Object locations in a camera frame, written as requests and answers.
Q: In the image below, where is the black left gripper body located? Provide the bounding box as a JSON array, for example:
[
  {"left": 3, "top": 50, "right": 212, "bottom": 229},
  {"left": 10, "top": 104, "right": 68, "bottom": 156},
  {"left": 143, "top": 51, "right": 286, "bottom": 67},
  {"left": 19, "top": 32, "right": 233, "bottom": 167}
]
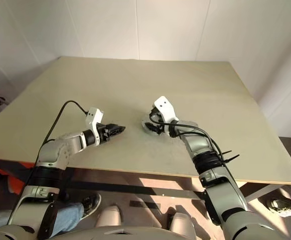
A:
[{"left": 96, "top": 122, "right": 111, "bottom": 145}]

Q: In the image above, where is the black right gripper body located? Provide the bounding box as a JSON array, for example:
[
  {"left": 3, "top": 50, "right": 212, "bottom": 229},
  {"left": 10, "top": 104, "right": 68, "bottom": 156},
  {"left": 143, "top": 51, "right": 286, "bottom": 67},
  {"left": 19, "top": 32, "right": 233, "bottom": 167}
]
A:
[{"left": 149, "top": 106, "right": 164, "bottom": 128}]

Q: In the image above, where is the motor housing with copper windings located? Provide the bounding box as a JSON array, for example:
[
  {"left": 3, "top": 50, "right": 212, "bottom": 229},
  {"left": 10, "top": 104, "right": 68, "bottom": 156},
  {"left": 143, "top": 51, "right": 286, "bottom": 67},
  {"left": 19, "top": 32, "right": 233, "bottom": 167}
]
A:
[{"left": 141, "top": 122, "right": 166, "bottom": 136}]

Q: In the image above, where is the silver rounded robot leg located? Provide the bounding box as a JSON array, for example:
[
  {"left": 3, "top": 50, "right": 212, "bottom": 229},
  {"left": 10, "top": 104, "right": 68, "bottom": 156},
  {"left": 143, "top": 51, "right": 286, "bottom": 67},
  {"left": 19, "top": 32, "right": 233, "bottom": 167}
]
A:
[
  {"left": 169, "top": 212, "right": 196, "bottom": 236},
  {"left": 96, "top": 205, "right": 123, "bottom": 228}
]

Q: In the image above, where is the blue jeans leg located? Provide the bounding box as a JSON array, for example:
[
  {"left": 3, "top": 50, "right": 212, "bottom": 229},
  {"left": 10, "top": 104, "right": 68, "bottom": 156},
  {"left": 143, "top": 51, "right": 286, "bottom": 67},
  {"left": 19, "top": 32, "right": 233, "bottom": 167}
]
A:
[{"left": 0, "top": 201, "right": 85, "bottom": 234}]

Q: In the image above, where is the silver robot torso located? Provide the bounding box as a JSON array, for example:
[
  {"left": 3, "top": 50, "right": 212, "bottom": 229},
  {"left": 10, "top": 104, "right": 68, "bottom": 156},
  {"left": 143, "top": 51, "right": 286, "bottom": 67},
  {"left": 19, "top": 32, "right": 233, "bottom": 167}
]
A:
[{"left": 0, "top": 223, "right": 201, "bottom": 240}]

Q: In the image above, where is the orange object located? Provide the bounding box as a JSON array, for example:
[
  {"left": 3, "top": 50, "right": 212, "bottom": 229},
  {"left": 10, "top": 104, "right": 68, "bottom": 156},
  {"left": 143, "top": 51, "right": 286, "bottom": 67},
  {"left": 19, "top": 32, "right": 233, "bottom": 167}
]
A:
[{"left": 0, "top": 164, "right": 34, "bottom": 195}]

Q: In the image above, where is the black white sneaker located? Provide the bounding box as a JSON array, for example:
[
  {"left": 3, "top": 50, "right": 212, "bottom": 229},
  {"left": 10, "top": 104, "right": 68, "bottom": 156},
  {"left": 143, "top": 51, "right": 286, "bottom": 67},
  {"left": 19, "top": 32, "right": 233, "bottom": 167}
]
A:
[{"left": 266, "top": 197, "right": 291, "bottom": 219}]

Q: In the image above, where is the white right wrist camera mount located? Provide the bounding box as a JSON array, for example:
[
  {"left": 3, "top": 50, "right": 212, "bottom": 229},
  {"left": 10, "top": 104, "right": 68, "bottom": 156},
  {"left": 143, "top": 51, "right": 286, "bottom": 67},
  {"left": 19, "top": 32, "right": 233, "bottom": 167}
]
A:
[{"left": 153, "top": 95, "right": 180, "bottom": 126}]

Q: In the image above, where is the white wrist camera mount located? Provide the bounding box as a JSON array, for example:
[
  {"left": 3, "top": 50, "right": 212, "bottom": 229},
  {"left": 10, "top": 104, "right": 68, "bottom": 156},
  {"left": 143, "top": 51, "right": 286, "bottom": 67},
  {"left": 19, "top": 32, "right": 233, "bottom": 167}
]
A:
[
  {"left": 85, "top": 106, "right": 105, "bottom": 137},
  {"left": 153, "top": 95, "right": 180, "bottom": 126}
]

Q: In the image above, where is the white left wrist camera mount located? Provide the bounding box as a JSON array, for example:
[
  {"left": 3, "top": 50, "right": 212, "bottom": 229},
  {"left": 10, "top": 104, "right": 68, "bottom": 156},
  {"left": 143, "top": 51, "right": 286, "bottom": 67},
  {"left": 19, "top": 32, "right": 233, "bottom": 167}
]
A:
[{"left": 85, "top": 106, "right": 105, "bottom": 137}]

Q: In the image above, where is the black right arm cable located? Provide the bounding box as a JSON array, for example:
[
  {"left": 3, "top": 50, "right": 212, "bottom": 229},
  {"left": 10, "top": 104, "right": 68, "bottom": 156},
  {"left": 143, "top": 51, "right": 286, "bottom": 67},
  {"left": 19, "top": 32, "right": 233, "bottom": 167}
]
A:
[{"left": 149, "top": 112, "right": 226, "bottom": 168}]

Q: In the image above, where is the black table frame bar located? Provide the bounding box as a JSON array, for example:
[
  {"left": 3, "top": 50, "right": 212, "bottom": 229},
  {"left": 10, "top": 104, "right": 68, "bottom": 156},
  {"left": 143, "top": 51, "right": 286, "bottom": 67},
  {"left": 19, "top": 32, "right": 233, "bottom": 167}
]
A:
[{"left": 0, "top": 159, "right": 206, "bottom": 201}]

